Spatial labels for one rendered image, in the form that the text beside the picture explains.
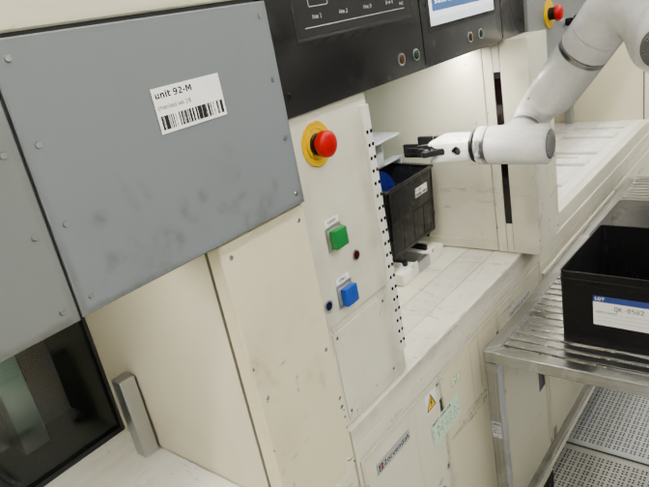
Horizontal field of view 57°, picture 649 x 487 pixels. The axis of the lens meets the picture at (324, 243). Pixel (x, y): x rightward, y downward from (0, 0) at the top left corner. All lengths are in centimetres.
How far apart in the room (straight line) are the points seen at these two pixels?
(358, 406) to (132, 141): 62
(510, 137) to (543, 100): 14
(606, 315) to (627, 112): 169
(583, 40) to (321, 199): 53
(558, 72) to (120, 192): 81
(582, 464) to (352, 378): 136
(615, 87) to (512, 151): 166
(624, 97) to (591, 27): 183
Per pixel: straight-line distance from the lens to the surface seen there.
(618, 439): 240
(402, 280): 150
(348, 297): 97
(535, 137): 131
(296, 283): 88
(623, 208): 193
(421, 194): 156
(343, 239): 94
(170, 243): 71
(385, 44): 106
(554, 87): 121
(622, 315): 138
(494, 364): 144
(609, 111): 298
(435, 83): 159
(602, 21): 112
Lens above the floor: 152
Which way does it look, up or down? 20 degrees down
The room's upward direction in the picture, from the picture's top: 11 degrees counter-clockwise
